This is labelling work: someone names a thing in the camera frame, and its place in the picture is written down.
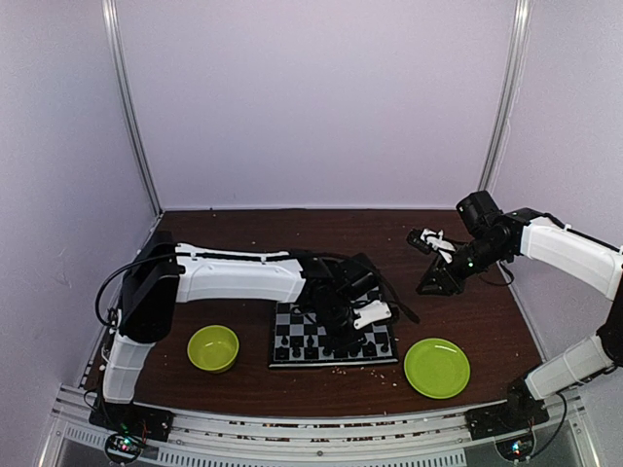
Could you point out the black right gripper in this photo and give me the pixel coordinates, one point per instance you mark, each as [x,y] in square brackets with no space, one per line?
[451,282]

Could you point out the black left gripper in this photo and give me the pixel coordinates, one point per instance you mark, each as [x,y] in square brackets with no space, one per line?
[352,344]

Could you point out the black and grey chessboard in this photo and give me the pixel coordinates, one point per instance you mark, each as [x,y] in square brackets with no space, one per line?
[295,338]

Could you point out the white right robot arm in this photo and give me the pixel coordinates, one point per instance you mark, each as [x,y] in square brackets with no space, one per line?
[569,286]

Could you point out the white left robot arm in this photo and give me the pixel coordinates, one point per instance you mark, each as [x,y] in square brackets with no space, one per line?
[346,294]

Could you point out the green plate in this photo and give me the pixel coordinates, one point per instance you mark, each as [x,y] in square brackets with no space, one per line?
[436,368]

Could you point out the green bowl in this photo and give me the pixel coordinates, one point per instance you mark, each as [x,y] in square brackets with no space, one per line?
[213,349]

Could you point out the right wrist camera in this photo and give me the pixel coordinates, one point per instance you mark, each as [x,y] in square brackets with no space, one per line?
[428,241]

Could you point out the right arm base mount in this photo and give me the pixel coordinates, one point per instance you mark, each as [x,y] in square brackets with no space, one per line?
[519,411]

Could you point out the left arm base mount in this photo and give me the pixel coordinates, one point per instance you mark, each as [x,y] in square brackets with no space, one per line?
[140,422]

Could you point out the right aluminium corner post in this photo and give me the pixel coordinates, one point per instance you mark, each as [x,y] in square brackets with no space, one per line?
[509,91]

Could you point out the aluminium corner post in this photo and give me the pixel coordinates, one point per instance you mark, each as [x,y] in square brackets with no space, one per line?
[115,42]
[509,91]

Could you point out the left aluminium corner post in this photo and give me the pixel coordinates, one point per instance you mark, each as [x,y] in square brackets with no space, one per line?
[115,42]

